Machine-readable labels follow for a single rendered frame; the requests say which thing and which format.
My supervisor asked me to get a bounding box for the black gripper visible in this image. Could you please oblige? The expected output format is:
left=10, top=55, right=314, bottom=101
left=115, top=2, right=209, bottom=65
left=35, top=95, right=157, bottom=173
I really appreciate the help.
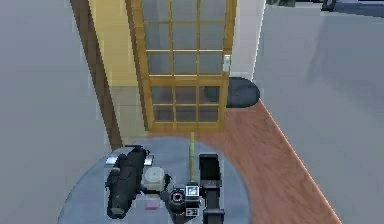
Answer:
left=168, top=187, right=187, bottom=214

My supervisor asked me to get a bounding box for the ivory candle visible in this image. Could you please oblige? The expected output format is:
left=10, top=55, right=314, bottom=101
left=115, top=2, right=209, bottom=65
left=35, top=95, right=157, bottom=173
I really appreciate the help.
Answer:
left=143, top=166, right=167, bottom=193

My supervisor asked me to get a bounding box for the small pink flat object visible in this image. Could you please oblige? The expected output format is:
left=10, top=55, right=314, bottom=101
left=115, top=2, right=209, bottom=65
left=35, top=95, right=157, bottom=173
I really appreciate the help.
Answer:
left=144, top=200, right=160, bottom=211

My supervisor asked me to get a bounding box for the thin yellow-green stick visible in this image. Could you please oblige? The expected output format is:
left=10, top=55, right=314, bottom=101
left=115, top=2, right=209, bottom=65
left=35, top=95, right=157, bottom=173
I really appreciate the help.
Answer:
left=188, top=131, right=196, bottom=184

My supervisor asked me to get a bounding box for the silver flat object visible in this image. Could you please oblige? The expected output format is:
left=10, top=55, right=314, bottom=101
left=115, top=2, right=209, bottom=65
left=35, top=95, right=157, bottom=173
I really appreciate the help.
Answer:
left=105, top=145, right=155, bottom=167

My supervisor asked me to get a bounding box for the wooden glass-paned door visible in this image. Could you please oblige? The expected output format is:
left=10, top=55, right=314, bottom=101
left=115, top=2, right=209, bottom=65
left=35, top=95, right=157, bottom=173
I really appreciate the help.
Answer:
left=125, top=0, right=239, bottom=133

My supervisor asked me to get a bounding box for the dark grey round cushion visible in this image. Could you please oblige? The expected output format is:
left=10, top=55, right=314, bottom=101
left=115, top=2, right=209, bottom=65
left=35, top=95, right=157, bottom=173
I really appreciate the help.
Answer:
left=203, top=76, right=262, bottom=110

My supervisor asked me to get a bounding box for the brown wooden door frame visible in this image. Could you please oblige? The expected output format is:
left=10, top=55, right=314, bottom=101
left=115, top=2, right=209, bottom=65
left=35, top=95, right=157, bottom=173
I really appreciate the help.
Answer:
left=69, top=0, right=124, bottom=152

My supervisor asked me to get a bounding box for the silver door handle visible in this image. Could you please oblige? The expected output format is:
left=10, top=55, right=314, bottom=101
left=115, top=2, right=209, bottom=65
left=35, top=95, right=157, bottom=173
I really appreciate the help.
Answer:
left=222, top=54, right=232, bottom=73

